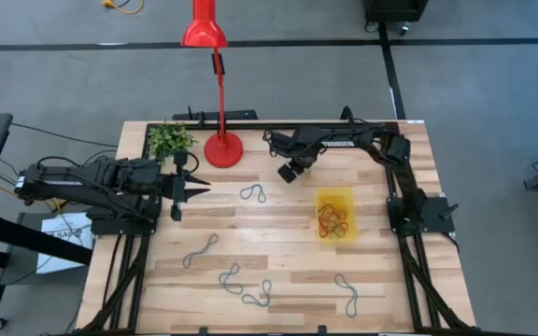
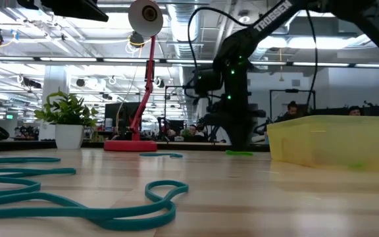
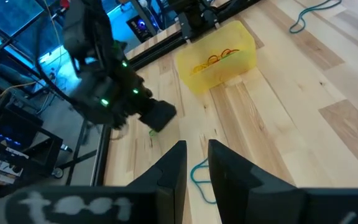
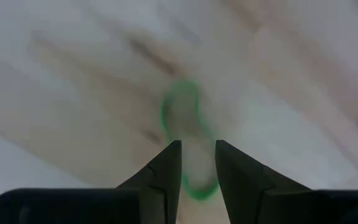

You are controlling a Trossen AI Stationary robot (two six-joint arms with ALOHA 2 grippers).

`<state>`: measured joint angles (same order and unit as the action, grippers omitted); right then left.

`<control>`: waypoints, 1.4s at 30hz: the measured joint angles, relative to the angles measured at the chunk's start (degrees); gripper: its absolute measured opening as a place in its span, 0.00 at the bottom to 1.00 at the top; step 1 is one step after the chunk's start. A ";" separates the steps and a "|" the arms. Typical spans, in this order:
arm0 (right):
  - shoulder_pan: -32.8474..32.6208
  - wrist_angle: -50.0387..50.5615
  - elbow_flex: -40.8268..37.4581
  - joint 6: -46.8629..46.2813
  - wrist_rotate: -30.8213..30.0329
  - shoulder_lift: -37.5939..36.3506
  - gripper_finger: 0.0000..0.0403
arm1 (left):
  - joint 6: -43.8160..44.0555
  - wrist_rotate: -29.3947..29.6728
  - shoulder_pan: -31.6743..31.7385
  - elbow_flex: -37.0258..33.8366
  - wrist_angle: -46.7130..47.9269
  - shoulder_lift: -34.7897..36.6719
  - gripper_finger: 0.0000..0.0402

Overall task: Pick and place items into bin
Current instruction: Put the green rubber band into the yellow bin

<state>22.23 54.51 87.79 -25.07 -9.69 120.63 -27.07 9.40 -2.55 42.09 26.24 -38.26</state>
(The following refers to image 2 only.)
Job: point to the black computer monitor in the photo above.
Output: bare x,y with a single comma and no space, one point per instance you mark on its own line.
117,115

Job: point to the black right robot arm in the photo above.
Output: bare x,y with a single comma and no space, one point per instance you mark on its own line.
271,14

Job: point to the person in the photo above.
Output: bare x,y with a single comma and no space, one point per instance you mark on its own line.
354,111
193,130
291,110

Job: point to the black metal stand frame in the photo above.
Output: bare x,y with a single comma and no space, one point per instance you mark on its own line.
291,90

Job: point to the teal rubber band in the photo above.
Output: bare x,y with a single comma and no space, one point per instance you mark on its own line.
44,172
160,154
166,183
18,160

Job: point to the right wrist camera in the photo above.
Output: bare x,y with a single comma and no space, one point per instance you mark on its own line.
207,81

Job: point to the green rubber band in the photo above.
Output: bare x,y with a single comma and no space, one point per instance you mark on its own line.
357,165
242,153

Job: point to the yellow translucent plastic bin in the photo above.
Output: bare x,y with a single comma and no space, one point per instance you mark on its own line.
324,145

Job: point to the red desk lamp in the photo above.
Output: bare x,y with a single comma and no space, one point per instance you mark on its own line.
130,145

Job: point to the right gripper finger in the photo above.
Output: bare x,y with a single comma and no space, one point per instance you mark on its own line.
239,138

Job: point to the green plant in white pot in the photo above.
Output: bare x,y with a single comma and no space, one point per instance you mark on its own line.
68,136

